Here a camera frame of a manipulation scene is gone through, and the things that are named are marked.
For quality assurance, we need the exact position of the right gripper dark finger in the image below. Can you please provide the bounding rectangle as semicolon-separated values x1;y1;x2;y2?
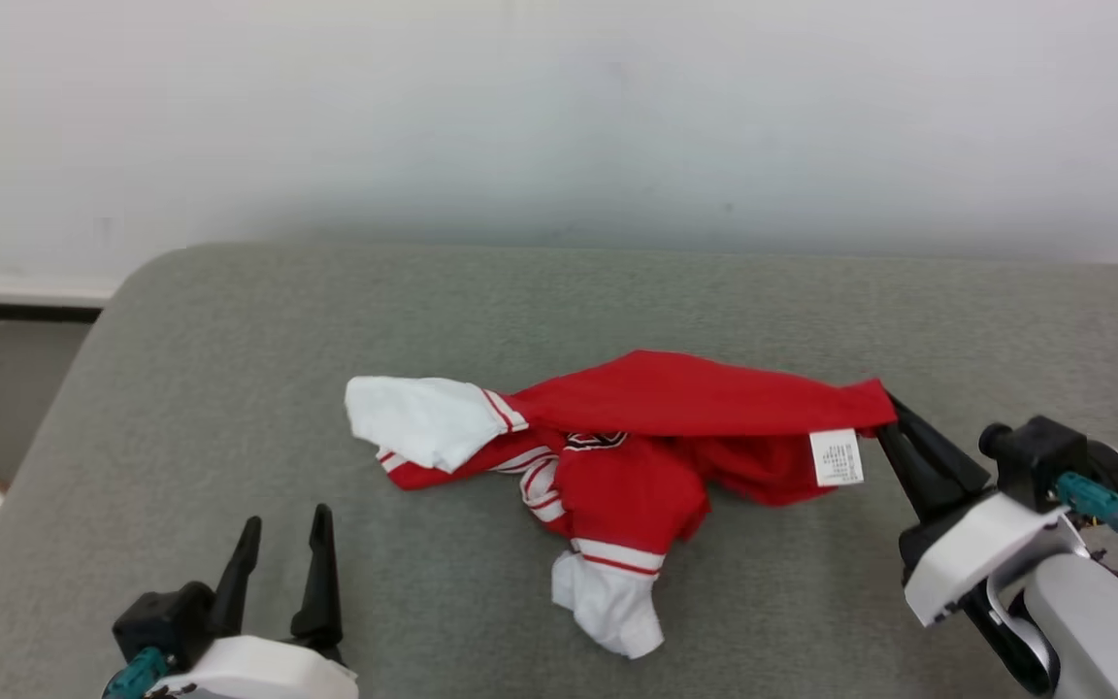
883;392;993;507
873;426;939;526

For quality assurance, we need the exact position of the teal right camera connector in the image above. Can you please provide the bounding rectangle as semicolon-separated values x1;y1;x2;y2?
1054;472;1118;541

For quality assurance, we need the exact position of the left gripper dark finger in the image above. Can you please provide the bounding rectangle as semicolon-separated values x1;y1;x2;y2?
209;516;263;640
289;505;345;652

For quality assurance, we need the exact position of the red and white basketball jersey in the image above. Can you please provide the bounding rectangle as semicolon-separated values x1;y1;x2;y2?
345;349;899;660

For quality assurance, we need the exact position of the teal left camera connector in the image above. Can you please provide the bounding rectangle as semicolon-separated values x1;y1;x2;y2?
101;648;170;699

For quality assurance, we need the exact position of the white wall baseboard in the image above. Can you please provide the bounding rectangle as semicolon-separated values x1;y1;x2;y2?
0;272;125;322

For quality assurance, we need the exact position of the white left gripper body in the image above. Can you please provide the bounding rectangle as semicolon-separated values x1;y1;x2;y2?
147;635;360;699

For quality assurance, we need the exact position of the teal camera connector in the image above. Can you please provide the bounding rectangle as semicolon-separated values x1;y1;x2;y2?
1054;472;1118;541
101;648;170;699

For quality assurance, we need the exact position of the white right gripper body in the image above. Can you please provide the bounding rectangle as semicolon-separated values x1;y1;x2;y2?
899;489;1090;628

